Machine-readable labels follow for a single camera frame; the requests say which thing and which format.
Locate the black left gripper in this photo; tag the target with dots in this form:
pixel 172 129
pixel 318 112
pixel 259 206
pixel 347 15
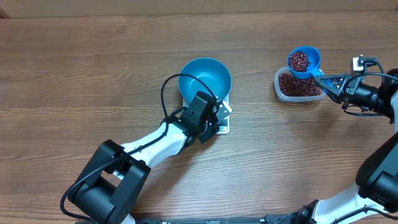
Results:
pixel 208 135

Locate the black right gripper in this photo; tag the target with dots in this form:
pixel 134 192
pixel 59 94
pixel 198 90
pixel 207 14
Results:
pixel 348 86

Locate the blue plastic scoop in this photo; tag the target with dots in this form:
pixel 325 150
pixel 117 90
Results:
pixel 314 68

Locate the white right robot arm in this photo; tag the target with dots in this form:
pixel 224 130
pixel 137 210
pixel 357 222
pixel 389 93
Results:
pixel 375 187

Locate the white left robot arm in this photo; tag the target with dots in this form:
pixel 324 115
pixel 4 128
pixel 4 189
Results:
pixel 108 187

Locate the white digital kitchen scale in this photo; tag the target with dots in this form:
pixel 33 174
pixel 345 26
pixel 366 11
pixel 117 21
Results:
pixel 224 125

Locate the blue metal bowl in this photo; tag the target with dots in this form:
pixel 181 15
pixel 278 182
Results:
pixel 211 72

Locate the red adzuki beans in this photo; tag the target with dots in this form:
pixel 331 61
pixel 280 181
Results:
pixel 293 86

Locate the clear plastic bean container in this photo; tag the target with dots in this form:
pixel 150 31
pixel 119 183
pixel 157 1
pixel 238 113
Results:
pixel 292 99

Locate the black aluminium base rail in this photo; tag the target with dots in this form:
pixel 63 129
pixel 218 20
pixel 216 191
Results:
pixel 214 221

